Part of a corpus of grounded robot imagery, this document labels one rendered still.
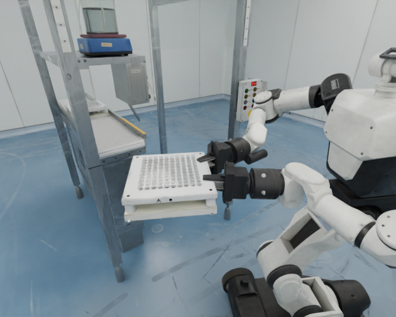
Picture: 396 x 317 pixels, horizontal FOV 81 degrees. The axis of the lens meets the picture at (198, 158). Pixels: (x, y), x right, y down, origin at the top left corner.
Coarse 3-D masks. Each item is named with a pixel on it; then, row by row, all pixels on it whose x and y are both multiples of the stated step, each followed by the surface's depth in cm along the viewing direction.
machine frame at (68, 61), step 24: (24, 0) 154; (48, 24) 86; (240, 48) 139; (48, 72) 177; (72, 72) 92; (240, 72) 146; (48, 96) 182; (72, 96) 95; (72, 168) 214; (96, 168) 113; (96, 192) 118
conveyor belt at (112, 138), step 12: (96, 120) 162; (108, 120) 162; (96, 132) 142; (108, 132) 142; (120, 132) 142; (132, 132) 142; (96, 144) 127; (108, 144) 127; (120, 144) 127; (132, 144) 129; (144, 144) 132; (108, 156) 122
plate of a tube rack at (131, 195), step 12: (144, 156) 78; (156, 156) 78; (168, 156) 78; (132, 168) 71; (168, 168) 71; (180, 168) 71; (192, 168) 71; (204, 168) 71; (132, 180) 66; (144, 180) 65; (132, 192) 60; (144, 192) 60; (156, 192) 60; (168, 192) 60; (180, 192) 60; (192, 192) 60; (204, 192) 60; (216, 192) 60; (132, 204) 59
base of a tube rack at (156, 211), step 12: (144, 204) 63; (156, 204) 63; (168, 204) 63; (180, 204) 63; (192, 204) 63; (204, 204) 63; (132, 216) 60; (144, 216) 61; (156, 216) 61; (168, 216) 62
